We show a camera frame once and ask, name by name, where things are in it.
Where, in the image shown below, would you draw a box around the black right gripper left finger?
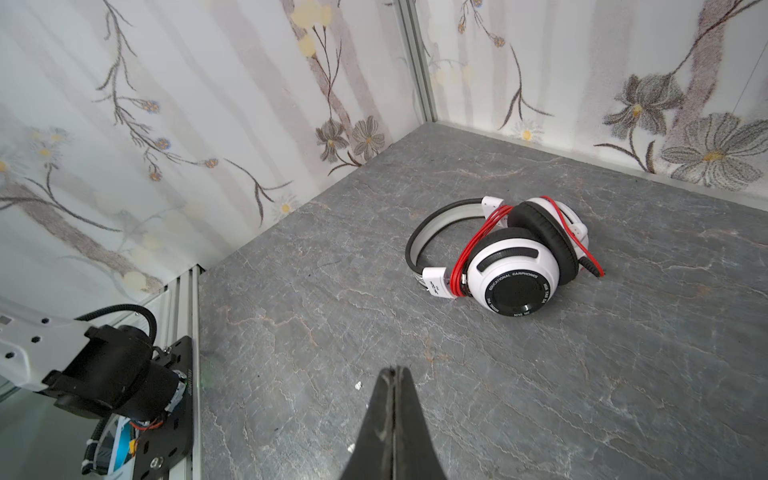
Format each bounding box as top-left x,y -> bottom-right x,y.
341,368 -> 396,480

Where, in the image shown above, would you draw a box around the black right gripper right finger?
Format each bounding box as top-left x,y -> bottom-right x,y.
394,366 -> 446,480

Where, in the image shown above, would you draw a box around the red headphone cable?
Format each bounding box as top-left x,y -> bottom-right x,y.
448,195 -> 606,299

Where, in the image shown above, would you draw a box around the white black headphones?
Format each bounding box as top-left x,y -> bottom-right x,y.
405,196 -> 605,317

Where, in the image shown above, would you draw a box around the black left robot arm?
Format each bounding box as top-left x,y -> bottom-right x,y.
1,300 -> 196,479

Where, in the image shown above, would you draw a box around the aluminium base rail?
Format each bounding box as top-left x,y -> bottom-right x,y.
146,266 -> 203,480

